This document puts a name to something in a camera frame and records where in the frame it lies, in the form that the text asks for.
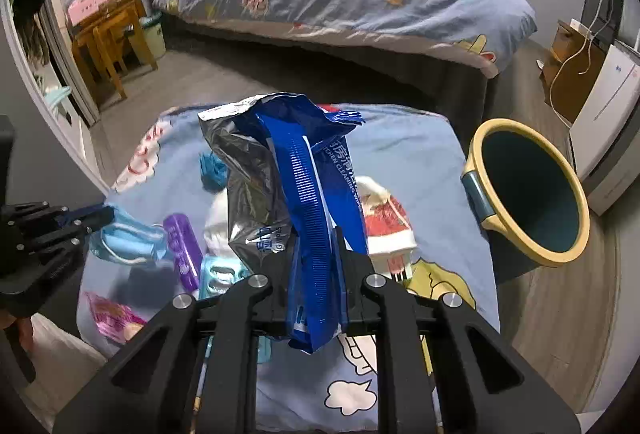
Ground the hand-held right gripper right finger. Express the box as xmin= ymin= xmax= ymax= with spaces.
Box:
xmin=331 ymin=226 xmax=583 ymax=434

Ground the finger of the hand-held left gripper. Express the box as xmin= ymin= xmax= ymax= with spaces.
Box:
xmin=0 ymin=200 xmax=117 ymax=228
xmin=14 ymin=219 xmax=109 ymax=275

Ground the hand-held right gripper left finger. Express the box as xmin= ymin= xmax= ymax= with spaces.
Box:
xmin=52 ymin=246 xmax=301 ymax=434

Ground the light blue plastic packet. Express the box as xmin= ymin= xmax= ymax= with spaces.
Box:
xmin=89 ymin=206 xmax=168 ymax=265

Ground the pink snack packet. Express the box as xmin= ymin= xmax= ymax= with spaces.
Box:
xmin=85 ymin=291 xmax=149 ymax=346

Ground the blue wet wipes packet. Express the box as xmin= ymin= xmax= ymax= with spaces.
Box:
xmin=197 ymin=92 xmax=368 ymax=355

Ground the yellow rimmed teal bin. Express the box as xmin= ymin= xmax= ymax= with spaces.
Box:
xmin=460 ymin=118 xmax=592 ymax=285

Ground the pale teal white pack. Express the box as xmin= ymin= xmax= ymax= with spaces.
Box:
xmin=199 ymin=254 xmax=273 ymax=365

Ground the white crumpled tissue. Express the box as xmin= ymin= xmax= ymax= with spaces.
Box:
xmin=202 ymin=194 xmax=242 ymax=265

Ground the purple packet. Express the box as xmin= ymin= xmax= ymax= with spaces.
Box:
xmin=164 ymin=213 xmax=205 ymax=295

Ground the teal crumpled wrapper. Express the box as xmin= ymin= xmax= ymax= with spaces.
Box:
xmin=199 ymin=153 xmax=229 ymax=191

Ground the wardrobe door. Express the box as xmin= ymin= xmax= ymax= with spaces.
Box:
xmin=0 ymin=0 xmax=117 ymax=195

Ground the wooden nightstand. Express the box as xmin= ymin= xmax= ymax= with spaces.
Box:
xmin=69 ymin=0 xmax=149 ymax=105

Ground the wooden stool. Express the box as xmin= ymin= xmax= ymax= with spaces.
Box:
xmin=91 ymin=8 xmax=142 ymax=100

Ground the white and green bin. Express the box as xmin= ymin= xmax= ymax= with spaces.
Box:
xmin=138 ymin=11 xmax=167 ymax=61

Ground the pink box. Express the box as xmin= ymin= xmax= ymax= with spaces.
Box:
xmin=66 ymin=0 xmax=109 ymax=27

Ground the grey bed base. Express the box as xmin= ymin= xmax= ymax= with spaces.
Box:
xmin=164 ymin=21 xmax=497 ymax=117

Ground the white air purifier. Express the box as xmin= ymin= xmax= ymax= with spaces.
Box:
xmin=569 ymin=40 xmax=640 ymax=217

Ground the wooden cabinet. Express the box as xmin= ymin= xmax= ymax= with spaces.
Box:
xmin=539 ymin=20 xmax=609 ymax=125

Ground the dark screen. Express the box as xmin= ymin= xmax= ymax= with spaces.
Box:
xmin=582 ymin=0 xmax=627 ymax=47

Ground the white cable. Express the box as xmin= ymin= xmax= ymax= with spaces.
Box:
xmin=546 ymin=0 xmax=620 ymax=125

